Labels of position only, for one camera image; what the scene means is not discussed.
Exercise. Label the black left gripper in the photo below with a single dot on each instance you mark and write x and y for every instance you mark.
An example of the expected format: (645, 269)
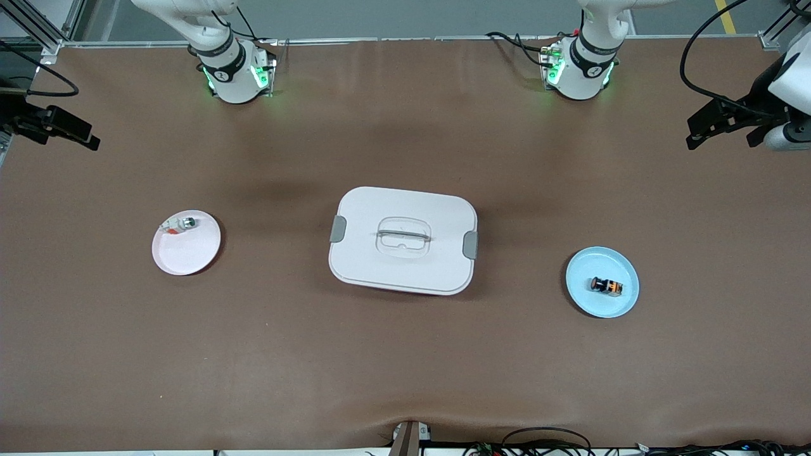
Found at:
(758, 101)

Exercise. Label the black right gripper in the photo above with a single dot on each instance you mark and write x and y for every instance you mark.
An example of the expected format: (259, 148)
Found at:
(14, 118)

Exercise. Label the orange push-button switch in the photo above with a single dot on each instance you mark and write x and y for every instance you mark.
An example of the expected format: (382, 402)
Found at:
(607, 286)

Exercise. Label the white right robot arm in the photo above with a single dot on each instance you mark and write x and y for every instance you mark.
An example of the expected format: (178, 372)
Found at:
(228, 69)

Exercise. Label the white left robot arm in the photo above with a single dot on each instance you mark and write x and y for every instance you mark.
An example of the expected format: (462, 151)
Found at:
(586, 69)

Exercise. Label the white lidded storage box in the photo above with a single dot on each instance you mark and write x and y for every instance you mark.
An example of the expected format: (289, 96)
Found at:
(380, 266)

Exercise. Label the pink round plate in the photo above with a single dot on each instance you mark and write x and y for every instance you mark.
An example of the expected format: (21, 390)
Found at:
(190, 256)

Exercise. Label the light blue round plate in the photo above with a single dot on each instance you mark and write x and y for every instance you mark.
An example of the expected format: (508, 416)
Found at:
(592, 307)

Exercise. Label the brown table mat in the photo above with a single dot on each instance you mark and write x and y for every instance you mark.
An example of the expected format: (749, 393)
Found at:
(405, 354)

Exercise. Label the aluminium frame post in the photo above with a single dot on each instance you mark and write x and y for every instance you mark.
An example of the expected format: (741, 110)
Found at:
(38, 31)
(776, 35)

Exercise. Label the silver white switch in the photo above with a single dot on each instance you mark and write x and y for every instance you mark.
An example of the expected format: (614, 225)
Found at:
(187, 222)

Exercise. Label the aluminium table edge rail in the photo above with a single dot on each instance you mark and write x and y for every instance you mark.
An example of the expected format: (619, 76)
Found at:
(380, 40)

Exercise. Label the brown camera mount post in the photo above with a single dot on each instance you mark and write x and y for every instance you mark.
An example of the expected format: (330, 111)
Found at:
(405, 440)

